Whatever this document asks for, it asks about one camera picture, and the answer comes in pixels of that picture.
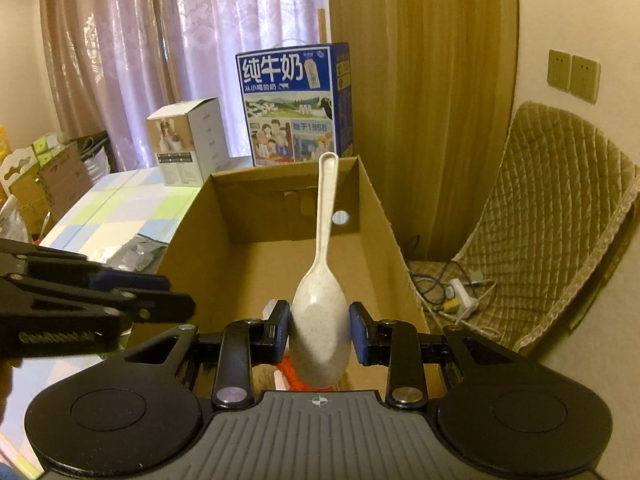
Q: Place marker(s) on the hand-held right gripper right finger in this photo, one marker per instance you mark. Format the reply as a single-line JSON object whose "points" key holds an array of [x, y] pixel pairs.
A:
{"points": [[356, 332]]}

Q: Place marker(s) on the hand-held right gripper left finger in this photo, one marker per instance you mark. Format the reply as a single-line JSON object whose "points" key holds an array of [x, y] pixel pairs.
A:
{"points": [[284, 332]]}

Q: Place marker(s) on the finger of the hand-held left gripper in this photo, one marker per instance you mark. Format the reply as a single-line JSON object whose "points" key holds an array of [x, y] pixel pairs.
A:
{"points": [[160, 307], [130, 281]]}

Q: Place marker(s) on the clear plastic case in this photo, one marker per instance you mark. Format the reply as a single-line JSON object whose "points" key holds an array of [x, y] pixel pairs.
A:
{"points": [[137, 259]]}

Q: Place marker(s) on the white speckled spoon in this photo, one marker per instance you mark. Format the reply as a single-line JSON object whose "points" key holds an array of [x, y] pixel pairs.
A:
{"points": [[320, 320]]}

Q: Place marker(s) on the red packet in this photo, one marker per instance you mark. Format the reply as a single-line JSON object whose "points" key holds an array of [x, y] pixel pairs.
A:
{"points": [[295, 377]]}

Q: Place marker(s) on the white power strip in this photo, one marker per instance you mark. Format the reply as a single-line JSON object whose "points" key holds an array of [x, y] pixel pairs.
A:
{"points": [[462, 300]]}

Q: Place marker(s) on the brown floor cardboard box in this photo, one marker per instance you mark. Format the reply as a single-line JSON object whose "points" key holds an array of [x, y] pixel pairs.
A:
{"points": [[65, 175]]}

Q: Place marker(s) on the white product box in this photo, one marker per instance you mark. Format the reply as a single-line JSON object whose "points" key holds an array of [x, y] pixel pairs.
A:
{"points": [[175, 160]]}

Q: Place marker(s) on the green white cartons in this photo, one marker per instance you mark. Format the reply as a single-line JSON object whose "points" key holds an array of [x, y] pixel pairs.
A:
{"points": [[45, 147]]}

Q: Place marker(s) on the white cut-out carton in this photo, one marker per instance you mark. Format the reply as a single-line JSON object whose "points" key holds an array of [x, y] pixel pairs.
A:
{"points": [[20, 165]]}

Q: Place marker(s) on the blue milk carton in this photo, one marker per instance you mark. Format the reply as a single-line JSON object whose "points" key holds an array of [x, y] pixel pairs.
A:
{"points": [[280, 110]]}

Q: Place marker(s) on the quilted chair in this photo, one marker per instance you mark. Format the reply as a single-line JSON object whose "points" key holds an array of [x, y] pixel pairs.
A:
{"points": [[550, 200]]}

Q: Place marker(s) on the brown curtain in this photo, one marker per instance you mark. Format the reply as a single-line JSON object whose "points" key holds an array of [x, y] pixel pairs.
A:
{"points": [[425, 85]]}

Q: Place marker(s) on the pink sheer curtain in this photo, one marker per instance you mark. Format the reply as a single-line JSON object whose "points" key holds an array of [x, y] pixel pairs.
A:
{"points": [[200, 20]]}

